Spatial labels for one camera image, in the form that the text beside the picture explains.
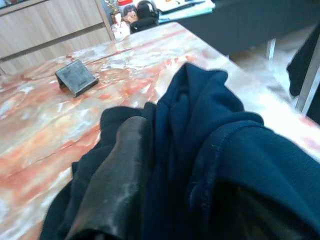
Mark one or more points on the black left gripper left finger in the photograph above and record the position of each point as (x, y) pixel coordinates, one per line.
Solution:
(112, 195)

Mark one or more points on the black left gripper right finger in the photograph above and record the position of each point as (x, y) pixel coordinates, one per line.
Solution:
(250, 220)

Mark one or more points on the dark shorts with red trim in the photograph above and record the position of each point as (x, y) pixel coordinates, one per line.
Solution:
(200, 125)

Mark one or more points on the marble-pattern folding table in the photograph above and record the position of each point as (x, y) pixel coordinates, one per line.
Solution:
(50, 125)

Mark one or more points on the silver metal clothes rack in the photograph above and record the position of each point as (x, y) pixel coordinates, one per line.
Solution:
(308, 92)

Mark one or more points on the pink tissue box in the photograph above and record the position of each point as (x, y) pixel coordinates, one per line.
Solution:
(120, 31)

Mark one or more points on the light wooden cabinet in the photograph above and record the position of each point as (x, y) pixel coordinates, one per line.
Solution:
(50, 30)

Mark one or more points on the red-lid jar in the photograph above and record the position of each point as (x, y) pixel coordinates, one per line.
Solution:
(127, 13)

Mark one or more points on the black plush toy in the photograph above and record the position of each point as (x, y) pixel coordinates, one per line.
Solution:
(146, 10)

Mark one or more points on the trophy with blue ornament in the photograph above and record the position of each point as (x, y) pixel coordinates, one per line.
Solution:
(111, 5)

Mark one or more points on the black TV console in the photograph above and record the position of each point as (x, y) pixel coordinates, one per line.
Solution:
(237, 30)

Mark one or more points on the paper stack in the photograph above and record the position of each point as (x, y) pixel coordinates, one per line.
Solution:
(185, 10)

